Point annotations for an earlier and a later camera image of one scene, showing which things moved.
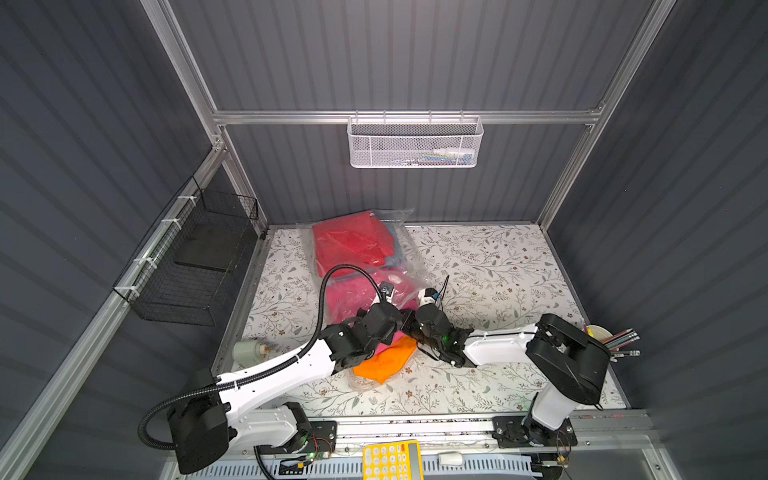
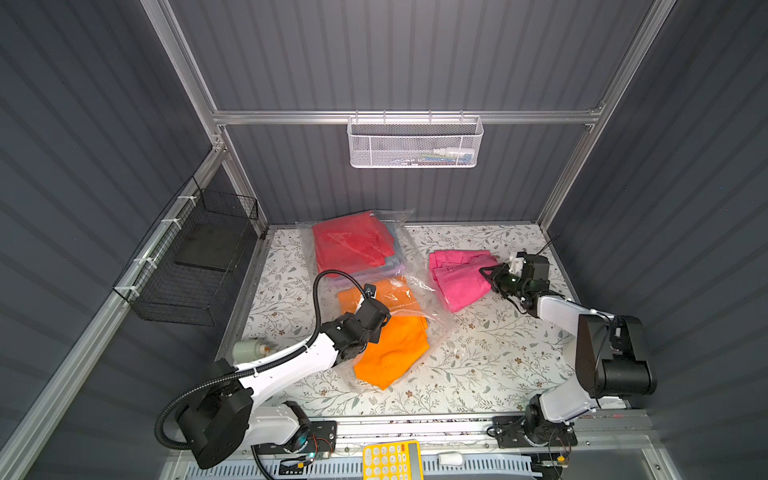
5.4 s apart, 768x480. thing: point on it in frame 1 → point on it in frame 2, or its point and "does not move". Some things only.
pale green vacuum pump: (248, 353) does not move
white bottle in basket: (454, 151) does not move
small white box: (450, 458) does not move
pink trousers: (346, 296) → (457, 273)
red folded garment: (359, 241) does not move
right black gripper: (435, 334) → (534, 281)
